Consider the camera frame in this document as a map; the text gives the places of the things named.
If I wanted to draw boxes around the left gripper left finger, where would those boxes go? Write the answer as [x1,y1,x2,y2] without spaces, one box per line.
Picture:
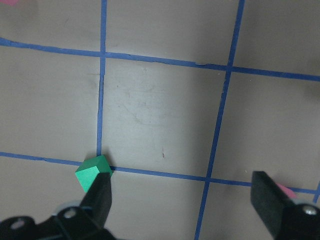
[79,172,112,228]

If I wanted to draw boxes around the pink cube centre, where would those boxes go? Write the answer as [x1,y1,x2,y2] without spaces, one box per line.
[276,183,297,199]

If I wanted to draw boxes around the green cube near left arm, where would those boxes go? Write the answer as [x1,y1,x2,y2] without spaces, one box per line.
[75,155,113,193]

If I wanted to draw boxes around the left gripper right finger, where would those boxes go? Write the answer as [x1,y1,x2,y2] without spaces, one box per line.
[250,171,297,235]

